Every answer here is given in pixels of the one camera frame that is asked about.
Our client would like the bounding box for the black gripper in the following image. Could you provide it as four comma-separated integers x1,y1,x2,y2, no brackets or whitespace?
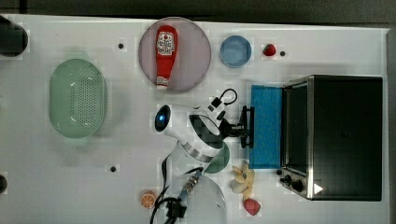
219,119,248,138

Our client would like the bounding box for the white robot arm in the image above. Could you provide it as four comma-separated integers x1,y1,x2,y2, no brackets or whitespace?
149,103,255,224

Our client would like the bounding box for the teal green mug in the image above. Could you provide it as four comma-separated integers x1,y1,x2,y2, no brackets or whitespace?
205,144,230,174

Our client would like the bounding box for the yellow peeled banana toy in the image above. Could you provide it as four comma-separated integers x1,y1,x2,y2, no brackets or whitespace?
231,164,255,201

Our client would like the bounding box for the large red strawberry toy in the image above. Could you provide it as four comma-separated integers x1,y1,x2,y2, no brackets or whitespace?
243,198,261,216

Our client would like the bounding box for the blue bowl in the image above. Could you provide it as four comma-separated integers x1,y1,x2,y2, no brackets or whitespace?
219,35,252,68

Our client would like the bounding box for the small red strawberry toy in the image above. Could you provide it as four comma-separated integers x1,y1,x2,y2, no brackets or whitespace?
262,44,276,57

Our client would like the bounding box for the grey round plate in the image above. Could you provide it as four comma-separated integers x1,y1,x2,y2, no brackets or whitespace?
138,17,211,91

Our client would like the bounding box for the red ketchup bottle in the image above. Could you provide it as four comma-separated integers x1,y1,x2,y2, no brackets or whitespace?
155,25,178,90

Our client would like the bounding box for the orange slice toy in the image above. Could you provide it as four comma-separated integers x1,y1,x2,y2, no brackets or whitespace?
140,190,157,209

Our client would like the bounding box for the black cylindrical cup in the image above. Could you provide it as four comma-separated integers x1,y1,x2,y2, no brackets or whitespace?
0,16,28,57

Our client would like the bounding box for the black camera cable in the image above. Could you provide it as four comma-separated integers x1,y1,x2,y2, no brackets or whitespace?
218,88,238,106

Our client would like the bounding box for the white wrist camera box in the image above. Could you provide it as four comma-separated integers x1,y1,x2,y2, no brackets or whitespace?
196,97,226,126

